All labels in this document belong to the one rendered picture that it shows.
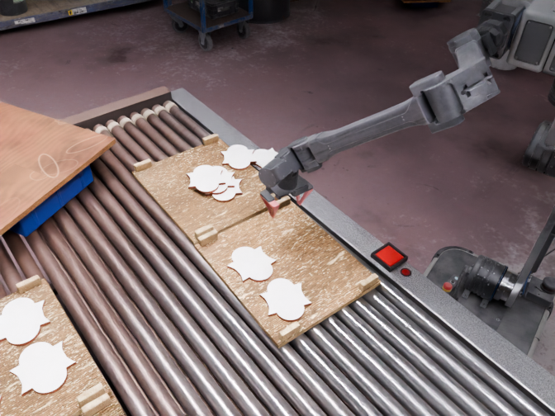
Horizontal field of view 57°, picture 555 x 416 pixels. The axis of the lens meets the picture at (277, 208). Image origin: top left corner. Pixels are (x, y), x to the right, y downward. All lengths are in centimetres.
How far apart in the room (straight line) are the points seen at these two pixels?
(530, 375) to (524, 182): 232
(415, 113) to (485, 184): 240
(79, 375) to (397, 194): 234
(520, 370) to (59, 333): 112
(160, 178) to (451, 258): 144
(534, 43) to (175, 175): 113
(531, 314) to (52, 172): 196
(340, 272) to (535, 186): 234
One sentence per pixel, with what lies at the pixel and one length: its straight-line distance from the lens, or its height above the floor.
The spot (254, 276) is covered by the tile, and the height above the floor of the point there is 95.
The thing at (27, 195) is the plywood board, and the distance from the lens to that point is 163.
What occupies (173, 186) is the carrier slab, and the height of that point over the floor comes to 94.
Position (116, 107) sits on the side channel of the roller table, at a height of 95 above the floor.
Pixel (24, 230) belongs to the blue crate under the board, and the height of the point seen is 95.
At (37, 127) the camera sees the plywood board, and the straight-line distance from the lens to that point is 192.
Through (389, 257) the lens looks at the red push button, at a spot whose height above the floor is 93.
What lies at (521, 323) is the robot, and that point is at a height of 24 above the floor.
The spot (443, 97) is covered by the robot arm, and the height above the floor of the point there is 151.
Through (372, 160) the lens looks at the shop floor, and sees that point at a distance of 345.
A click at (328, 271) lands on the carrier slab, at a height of 94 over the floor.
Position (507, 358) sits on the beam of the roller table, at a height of 91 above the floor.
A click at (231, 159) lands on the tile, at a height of 95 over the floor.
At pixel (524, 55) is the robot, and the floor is 141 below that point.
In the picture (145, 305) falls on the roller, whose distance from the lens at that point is 140.
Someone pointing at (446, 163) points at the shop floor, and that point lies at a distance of 357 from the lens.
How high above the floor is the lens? 201
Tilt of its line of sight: 42 degrees down
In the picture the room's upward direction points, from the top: 2 degrees clockwise
